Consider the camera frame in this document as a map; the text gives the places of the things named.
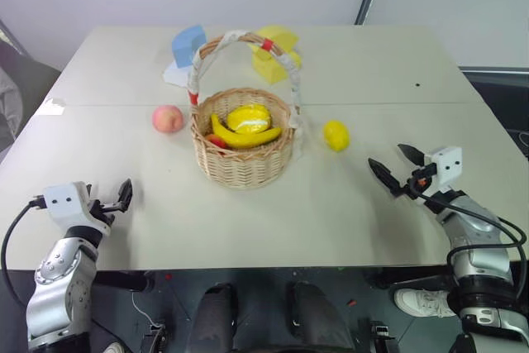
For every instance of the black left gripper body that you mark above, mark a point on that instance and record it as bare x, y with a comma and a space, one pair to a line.
103, 209

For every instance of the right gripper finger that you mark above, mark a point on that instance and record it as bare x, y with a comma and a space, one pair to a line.
413, 155
386, 175

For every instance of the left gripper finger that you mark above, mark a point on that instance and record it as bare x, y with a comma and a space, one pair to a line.
129, 192
121, 196

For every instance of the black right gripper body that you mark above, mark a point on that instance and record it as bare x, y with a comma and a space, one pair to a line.
415, 188

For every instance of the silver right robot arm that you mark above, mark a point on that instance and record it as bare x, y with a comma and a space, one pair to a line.
481, 254

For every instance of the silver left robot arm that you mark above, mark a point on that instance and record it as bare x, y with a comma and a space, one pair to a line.
58, 278

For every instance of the red fruit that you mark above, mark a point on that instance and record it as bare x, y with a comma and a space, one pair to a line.
217, 142

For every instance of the yellow mango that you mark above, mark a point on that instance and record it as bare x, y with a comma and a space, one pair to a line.
248, 117

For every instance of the yellow lemon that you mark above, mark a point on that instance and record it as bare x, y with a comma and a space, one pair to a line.
336, 136

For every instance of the pink peach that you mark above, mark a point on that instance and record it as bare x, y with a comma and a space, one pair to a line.
167, 119

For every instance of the black side table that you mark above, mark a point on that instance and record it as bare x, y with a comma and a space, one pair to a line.
500, 105

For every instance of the white tape scrap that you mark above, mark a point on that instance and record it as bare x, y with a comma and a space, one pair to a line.
57, 105

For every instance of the white sneaker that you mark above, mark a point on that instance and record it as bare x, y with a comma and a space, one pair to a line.
423, 302

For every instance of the white paper sheet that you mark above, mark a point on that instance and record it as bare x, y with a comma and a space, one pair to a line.
175, 76

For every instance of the yellow banana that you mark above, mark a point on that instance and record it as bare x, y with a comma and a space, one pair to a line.
244, 138

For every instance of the dark chair with grey cloth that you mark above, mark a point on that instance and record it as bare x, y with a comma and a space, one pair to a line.
29, 88

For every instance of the dark rounded robot leg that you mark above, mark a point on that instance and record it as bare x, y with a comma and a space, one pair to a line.
318, 320
215, 320

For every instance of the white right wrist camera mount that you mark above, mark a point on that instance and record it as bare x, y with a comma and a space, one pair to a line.
446, 167

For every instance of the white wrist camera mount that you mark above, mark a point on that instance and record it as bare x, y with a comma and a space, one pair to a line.
446, 167
66, 204

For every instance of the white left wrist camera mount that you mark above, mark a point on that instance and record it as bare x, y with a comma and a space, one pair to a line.
66, 204

